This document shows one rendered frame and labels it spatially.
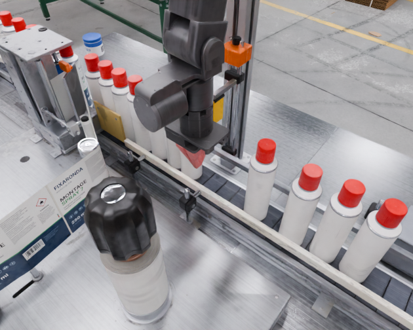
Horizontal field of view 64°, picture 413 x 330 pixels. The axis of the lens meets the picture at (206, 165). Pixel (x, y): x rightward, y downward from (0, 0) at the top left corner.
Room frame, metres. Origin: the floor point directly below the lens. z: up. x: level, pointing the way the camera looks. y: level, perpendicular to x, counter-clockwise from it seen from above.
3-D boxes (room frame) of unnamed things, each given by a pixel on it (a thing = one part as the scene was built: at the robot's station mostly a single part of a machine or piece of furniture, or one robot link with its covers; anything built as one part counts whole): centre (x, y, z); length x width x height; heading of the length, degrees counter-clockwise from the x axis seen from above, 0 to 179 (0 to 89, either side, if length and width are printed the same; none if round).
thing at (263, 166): (0.43, -0.11, 0.98); 0.05 x 0.05 x 0.20
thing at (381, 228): (0.29, -0.28, 0.98); 0.05 x 0.05 x 0.20
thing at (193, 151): (0.46, 0.03, 1.05); 0.07 x 0.07 x 0.09; 50
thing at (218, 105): (0.52, -0.02, 1.09); 0.03 x 0.01 x 0.06; 141
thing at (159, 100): (0.42, 0.04, 1.22); 0.11 x 0.09 x 0.12; 134
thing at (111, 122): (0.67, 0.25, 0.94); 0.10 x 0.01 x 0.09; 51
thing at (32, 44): (0.70, 0.38, 1.14); 0.14 x 0.11 x 0.01; 51
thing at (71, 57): (0.82, 0.37, 0.98); 0.05 x 0.05 x 0.20
